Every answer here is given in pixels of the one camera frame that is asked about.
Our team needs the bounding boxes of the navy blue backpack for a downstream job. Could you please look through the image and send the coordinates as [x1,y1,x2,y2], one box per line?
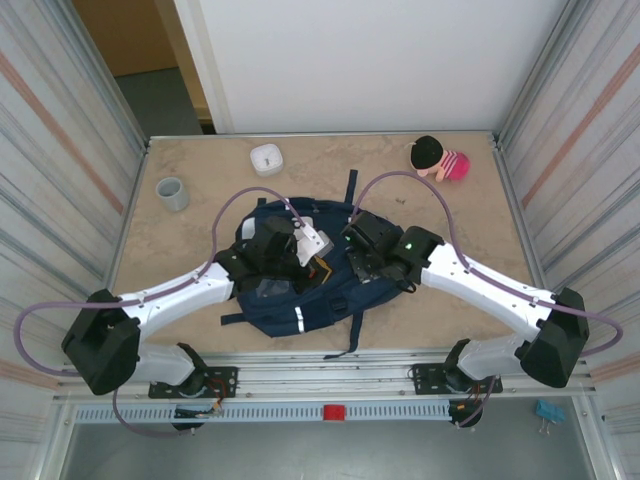
[220,168,416,360]

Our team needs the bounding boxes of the white square box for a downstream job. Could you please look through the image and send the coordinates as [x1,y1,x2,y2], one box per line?
[249,143,285,178]

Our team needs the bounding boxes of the aluminium mounting rails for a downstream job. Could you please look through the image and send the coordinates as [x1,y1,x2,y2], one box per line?
[54,349,599,405]

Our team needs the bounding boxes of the pink plush doll black hair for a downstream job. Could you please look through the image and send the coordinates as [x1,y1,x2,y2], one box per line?
[409,134,471,182]

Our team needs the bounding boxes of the grey cup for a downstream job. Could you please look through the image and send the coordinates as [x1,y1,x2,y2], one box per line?
[155,178,191,212]

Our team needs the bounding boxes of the blue binder clip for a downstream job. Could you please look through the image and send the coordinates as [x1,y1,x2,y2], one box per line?
[534,399,566,436]

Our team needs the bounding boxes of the brown wooden door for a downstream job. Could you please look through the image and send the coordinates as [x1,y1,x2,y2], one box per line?
[72,0,214,129]

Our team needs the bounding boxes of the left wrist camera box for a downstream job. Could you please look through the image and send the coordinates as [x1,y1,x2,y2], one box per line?
[293,223,335,267]

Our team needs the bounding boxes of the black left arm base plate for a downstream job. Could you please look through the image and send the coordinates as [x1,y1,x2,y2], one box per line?
[148,366,239,400]

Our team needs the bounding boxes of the slotted grey cable duct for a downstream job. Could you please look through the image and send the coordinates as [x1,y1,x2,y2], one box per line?
[73,403,454,424]

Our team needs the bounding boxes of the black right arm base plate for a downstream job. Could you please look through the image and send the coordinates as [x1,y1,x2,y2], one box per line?
[410,360,503,396]

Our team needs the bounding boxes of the red black power wires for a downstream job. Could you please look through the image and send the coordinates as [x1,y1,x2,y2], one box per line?
[202,377,236,417]
[449,384,496,416]

